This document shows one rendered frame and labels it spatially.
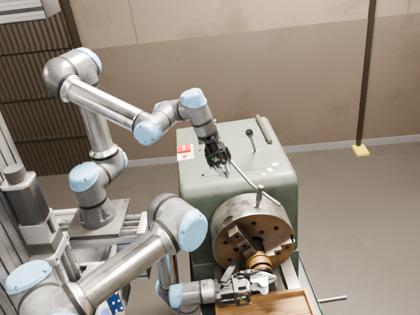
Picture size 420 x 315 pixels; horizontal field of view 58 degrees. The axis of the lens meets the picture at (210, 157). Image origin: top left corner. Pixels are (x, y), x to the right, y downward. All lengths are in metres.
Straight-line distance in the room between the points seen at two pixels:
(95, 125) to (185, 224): 0.61
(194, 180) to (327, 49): 2.48
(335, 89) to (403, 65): 0.63
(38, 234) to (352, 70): 3.18
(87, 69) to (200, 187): 0.61
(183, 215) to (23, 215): 0.51
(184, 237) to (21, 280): 0.44
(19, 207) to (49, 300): 0.36
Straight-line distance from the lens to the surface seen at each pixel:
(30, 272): 1.15
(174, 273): 1.40
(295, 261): 1.80
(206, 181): 1.52
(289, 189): 1.53
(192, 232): 1.10
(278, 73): 3.71
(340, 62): 3.82
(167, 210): 1.13
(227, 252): 1.47
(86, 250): 1.64
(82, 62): 1.41
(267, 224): 1.41
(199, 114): 1.21
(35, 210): 1.31
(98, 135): 1.52
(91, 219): 1.56
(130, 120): 1.19
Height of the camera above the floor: 2.11
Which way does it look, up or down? 31 degrees down
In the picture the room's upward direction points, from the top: 8 degrees counter-clockwise
